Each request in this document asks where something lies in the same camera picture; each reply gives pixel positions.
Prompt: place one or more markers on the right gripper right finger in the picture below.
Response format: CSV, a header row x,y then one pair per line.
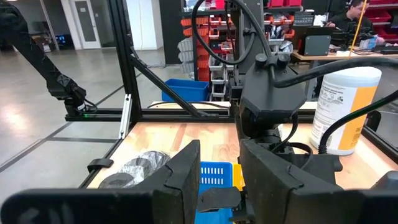
x,y
295,205

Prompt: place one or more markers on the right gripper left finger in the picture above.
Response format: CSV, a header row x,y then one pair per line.
x,y
124,208

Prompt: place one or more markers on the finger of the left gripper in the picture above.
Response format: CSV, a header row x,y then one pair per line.
x,y
220,199

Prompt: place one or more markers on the clear bag round black item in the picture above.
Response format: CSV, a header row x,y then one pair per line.
x,y
136,168

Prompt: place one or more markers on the blue plastic slotted basket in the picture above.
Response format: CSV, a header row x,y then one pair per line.
x,y
214,174

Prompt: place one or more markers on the black table clip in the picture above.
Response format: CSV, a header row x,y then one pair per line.
x,y
99,163

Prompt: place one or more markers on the white wipes canister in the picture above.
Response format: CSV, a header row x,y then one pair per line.
x,y
339,96

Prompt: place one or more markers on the wooden desk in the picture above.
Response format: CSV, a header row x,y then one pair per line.
x,y
329,57

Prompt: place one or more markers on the blue storage bin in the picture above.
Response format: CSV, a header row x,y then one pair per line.
x,y
183,91

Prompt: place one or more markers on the grey monitor back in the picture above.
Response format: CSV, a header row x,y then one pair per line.
x,y
317,45

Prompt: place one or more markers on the shelf with orange bins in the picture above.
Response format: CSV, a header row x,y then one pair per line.
x,y
203,60

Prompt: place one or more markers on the person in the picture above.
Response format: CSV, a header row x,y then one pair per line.
x,y
348,18

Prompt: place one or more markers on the shelf with red bins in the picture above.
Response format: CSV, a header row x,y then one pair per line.
x,y
377,15

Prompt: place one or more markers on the white door with window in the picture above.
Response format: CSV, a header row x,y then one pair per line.
x,y
84,18

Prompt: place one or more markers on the silver metal bracket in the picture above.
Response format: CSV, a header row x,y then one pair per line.
x,y
126,115

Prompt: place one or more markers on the black aluminium station frame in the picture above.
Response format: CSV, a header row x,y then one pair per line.
x,y
124,62

